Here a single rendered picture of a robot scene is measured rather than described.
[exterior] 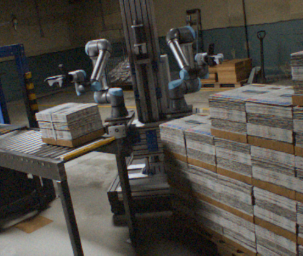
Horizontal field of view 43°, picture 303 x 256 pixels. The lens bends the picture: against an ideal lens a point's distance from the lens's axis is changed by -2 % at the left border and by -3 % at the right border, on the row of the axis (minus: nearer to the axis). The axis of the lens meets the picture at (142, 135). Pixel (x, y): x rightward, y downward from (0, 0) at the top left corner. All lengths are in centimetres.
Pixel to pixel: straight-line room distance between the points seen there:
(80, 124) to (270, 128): 129
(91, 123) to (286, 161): 136
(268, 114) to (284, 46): 743
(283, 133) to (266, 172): 25
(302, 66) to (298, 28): 743
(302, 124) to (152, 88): 173
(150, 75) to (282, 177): 166
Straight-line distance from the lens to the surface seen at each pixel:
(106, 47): 317
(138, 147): 327
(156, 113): 330
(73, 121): 260
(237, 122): 209
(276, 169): 198
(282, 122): 187
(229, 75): 878
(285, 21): 927
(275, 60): 943
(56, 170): 239
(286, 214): 204
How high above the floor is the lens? 146
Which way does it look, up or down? 15 degrees down
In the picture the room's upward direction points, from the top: 9 degrees counter-clockwise
